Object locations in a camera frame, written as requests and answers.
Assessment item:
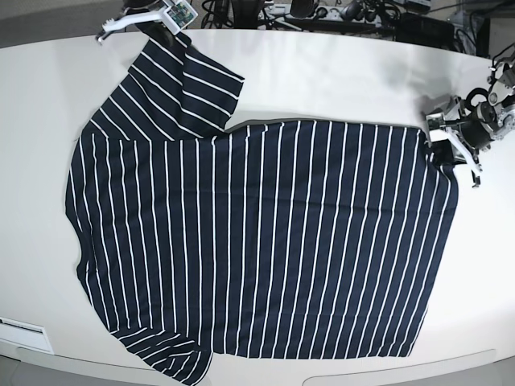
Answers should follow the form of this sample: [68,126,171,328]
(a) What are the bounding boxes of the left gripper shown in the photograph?
[426,102,497,188]

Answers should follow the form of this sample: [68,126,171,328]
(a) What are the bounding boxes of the navy white-striped T-shirt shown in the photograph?
[65,35,459,385]

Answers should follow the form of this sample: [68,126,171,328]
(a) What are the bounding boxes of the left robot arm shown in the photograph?
[426,44,514,188]

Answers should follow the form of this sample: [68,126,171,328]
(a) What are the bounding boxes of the white power strip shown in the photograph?
[262,2,381,27]

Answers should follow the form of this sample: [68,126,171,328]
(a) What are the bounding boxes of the white label plate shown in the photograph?
[0,317,54,355]

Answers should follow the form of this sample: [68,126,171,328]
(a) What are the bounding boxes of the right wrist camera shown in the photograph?
[159,0,198,35]

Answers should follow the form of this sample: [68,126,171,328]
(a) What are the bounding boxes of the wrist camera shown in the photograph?
[426,96,462,131]
[159,0,198,35]

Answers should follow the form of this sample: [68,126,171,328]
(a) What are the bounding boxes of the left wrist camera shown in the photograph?
[426,96,462,131]

